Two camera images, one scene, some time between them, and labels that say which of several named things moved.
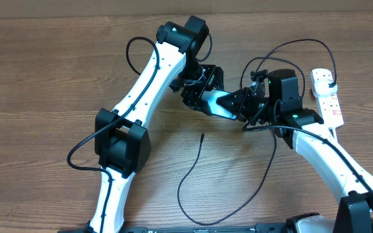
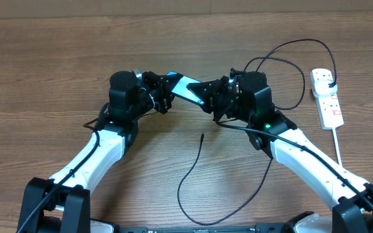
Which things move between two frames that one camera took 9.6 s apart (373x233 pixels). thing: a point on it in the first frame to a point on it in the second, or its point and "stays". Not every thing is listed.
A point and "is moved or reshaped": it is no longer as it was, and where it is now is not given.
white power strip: [328, 105] stays
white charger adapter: [322, 88] stays
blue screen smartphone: [210, 96] is moved or reshaped
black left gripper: [193, 97] to [164, 88]
